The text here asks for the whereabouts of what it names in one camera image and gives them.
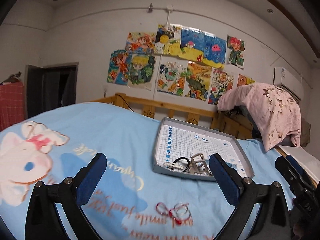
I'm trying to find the white wall air conditioner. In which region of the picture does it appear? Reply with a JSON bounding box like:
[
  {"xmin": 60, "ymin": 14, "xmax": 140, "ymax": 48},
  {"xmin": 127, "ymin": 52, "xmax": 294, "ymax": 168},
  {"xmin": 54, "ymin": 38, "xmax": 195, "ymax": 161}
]
[{"xmin": 273, "ymin": 67, "xmax": 304, "ymax": 101}]

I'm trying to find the black elastic hair tie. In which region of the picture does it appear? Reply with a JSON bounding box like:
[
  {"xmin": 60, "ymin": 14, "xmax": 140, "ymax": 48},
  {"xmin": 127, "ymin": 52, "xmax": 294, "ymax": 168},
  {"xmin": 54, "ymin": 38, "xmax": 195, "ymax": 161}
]
[{"xmin": 172, "ymin": 156, "xmax": 192, "ymax": 173}]

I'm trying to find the grey cardboard box lid tray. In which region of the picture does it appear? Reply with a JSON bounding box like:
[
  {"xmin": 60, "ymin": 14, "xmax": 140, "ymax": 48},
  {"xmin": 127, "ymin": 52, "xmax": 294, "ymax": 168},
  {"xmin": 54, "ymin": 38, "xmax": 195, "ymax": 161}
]
[{"xmin": 153, "ymin": 118, "xmax": 254, "ymax": 181}]

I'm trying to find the orange haired girl drawing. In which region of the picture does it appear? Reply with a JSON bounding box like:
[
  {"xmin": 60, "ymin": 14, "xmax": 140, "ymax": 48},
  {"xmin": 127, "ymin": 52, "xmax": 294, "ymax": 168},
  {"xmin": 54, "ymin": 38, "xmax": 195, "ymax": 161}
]
[{"xmin": 107, "ymin": 49, "xmax": 132, "ymax": 86}]

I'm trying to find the dark doorway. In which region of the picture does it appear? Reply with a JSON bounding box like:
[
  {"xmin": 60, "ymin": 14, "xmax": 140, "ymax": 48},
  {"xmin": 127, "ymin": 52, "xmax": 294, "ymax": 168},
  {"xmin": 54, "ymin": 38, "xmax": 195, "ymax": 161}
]
[{"xmin": 24, "ymin": 62, "xmax": 78, "ymax": 119}]

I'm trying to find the moon and stars drawing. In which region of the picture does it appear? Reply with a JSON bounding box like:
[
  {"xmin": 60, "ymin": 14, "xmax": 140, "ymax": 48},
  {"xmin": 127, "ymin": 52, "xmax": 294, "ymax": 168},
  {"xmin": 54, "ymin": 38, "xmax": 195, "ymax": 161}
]
[{"xmin": 154, "ymin": 24, "xmax": 182, "ymax": 56}]

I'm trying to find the colourful doodle poster drawing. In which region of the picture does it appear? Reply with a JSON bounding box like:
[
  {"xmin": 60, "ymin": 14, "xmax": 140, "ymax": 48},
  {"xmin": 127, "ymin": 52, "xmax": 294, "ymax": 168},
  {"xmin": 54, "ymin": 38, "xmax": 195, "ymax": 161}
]
[{"xmin": 208, "ymin": 69, "xmax": 234, "ymax": 105}]

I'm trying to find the pink floral cloth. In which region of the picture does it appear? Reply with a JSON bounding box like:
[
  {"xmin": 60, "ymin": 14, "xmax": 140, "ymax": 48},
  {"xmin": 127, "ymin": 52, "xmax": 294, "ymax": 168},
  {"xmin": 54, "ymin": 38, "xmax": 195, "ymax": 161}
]
[{"xmin": 217, "ymin": 82, "xmax": 302, "ymax": 151}]

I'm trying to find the goldfish and cup drawing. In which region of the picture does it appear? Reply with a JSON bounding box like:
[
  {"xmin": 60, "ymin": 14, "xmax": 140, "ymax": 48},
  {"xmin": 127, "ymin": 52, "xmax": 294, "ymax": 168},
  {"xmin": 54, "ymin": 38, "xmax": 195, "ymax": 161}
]
[{"xmin": 157, "ymin": 62, "xmax": 187, "ymax": 96}]

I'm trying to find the blue sea beach drawing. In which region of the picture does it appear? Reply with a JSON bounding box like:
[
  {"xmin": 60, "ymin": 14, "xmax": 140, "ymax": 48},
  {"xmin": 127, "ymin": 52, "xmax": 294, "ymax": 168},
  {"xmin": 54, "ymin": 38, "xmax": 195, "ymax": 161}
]
[{"xmin": 178, "ymin": 27, "xmax": 227, "ymax": 69}]

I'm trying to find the red string bracelet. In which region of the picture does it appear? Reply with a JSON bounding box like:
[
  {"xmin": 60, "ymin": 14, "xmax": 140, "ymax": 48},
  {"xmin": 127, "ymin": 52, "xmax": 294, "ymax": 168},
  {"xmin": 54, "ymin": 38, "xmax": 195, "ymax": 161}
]
[{"xmin": 155, "ymin": 201, "xmax": 193, "ymax": 227}]

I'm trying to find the beige plastic hair claw clip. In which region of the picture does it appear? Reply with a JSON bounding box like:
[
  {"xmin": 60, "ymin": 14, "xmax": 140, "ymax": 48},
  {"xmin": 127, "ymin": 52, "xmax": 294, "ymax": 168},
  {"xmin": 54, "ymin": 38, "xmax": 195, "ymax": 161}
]
[{"xmin": 189, "ymin": 153, "xmax": 213, "ymax": 176}]

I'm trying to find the blond boy drawing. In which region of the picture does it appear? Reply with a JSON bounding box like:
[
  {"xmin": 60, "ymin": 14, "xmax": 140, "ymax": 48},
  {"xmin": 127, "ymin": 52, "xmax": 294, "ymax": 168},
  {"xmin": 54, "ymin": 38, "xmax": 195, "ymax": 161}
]
[{"xmin": 127, "ymin": 54, "xmax": 156, "ymax": 90}]

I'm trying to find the red haired character drawing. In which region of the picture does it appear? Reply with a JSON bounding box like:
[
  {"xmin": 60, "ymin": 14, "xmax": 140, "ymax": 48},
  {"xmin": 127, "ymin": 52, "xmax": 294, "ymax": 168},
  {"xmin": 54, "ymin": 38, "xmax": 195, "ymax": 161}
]
[{"xmin": 227, "ymin": 35, "xmax": 245, "ymax": 69}]

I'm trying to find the orange landscape drawing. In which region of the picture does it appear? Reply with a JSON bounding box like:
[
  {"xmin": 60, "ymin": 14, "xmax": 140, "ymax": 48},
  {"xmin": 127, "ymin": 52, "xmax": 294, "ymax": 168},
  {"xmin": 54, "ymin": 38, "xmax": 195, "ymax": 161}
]
[{"xmin": 184, "ymin": 61, "xmax": 212, "ymax": 101}]

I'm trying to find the red checked cloth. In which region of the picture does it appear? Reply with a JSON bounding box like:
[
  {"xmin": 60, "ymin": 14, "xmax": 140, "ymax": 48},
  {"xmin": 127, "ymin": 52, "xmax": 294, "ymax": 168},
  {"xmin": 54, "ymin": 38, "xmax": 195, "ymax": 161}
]
[{"xmin": 0, "ymin": 81, "xmax": 25, "ymax": 131}]

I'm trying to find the mermaid drawing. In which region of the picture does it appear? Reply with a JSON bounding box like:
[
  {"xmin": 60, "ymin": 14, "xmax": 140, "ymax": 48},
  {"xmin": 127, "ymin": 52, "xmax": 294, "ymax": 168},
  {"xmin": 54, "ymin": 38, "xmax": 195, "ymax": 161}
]
[{"xmin": 125, "ymin": 32, "xmax": 156, "ymax": 54}]

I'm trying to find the silver key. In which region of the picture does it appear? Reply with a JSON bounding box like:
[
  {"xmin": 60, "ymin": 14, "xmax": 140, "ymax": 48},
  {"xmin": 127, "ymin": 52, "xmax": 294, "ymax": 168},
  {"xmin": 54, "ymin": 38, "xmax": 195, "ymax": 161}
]
[{"xmin": 163, "ymin": 163, "xmax": 185, "ymax": 171}]

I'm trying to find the white wall cable conduit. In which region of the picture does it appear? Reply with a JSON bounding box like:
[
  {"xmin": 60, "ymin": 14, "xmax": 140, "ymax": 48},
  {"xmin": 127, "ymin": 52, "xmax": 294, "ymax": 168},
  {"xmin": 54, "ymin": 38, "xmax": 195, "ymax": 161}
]
[{"xmin": 47, "ymin": 3, "xmax": 313, "ymax": 90}]

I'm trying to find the light blue cartoon bed blanket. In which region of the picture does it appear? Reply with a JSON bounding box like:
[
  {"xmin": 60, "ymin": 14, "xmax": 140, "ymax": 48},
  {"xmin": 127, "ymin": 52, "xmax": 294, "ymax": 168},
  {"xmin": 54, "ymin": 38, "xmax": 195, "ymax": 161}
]
[{"xmin": 1, "ymin": 102, "xmax": 293, "ymax": 239}]

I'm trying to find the orange clownfish drawing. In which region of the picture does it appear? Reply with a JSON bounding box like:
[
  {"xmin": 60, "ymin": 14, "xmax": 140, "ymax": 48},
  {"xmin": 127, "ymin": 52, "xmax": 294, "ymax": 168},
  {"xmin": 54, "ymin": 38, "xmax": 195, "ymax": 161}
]
[{"xmin": 237, "ymin": 74, "xmax": 255, "ymax": 87}]

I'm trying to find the wooden bed frame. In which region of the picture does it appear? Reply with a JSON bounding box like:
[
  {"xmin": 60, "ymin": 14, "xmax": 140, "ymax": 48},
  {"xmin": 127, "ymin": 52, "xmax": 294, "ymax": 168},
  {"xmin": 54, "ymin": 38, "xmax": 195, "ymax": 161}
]
[{"xmin": 92, "ymin": 93, "xmax": 320, "ymax": 188}]

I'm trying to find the large silver key ring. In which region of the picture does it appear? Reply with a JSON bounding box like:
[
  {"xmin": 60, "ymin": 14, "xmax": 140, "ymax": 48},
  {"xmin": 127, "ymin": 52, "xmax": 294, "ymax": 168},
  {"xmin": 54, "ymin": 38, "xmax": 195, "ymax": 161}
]
[{"xmin": 172, "ymin": 202, "xmax": 192, "ymax": 218}]

